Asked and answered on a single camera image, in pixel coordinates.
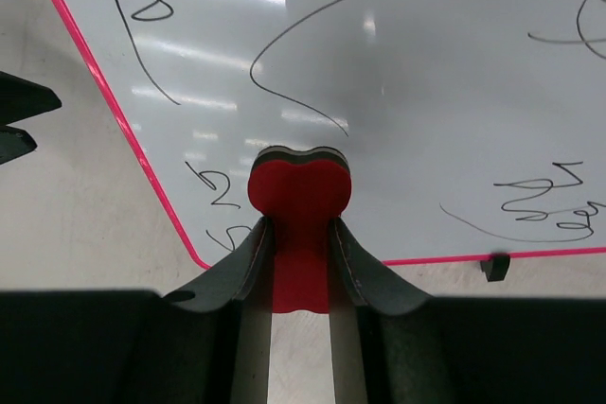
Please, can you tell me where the pink framed whiteboard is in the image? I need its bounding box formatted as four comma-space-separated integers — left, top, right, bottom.
52, 0, 605, 267

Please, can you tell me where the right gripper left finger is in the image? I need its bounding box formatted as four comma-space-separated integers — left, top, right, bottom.
163, 217, 275, 403

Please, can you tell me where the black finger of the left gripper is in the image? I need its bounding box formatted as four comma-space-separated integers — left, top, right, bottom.
0, 72, 62, 164

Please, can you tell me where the red whiteboard eraser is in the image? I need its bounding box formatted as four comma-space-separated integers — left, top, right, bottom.
247, 146, 352, 314

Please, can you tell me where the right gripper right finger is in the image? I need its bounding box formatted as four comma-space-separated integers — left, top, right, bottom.
327, 218, 430, 403

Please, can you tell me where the right black board foot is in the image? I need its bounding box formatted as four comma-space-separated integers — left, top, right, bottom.
480, 253, 511, 282

